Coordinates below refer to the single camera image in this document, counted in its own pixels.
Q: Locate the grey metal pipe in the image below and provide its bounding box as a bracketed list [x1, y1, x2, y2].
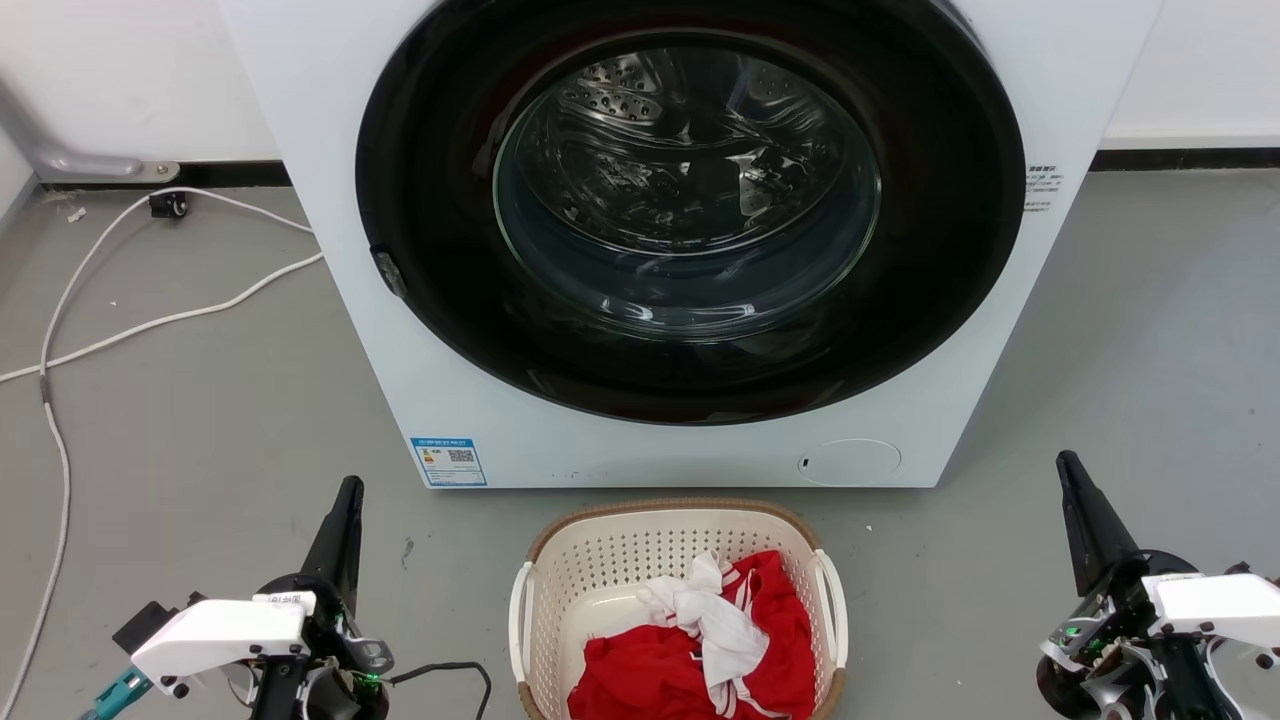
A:
[0, 75, 181, 184]

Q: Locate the cream perforated laundry basket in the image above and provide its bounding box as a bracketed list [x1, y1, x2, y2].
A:
[508, 498, 850, 720]

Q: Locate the red garment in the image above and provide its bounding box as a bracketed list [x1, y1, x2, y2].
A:
[567, 549, 817, 720]

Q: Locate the steel washer drum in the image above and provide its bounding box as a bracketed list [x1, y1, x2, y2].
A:
[495, 48, 883, 343]

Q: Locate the white garment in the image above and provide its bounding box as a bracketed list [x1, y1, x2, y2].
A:
[637, 550, 771, 717]

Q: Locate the long white power cable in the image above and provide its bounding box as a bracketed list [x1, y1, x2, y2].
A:
[0, 187, 316, 720]

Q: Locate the white front-load washing machine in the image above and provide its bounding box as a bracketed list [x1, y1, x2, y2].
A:
[218, 0, 1166, 491]

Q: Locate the round white filter cover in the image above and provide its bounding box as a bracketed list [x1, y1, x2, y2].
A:
[797, 438, 902, 488]

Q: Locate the blue energy label sticker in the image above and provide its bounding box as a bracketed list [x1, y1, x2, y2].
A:
[410, 436, 488, 488]

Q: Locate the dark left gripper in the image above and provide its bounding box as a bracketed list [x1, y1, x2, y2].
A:
[250, 477, 393, 720]

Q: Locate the small black text sticker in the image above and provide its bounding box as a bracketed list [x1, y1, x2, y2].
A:
[1023, 163, 1063, 213]

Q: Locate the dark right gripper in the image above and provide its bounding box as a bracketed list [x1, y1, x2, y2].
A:
[1036, 451, 1243, 720]

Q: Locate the thin black cable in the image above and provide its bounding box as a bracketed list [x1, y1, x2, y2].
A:
[388, 661, 493, 720]

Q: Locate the teal connector piece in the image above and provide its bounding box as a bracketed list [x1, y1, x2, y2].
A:
[80, 665, 153, 720]

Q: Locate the black round washer door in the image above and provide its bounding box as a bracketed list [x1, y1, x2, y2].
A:
[355, 0, 1028, 426]

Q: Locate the dark door latch handle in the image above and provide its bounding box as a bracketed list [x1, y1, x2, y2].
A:
[372, 245, 408, 299]

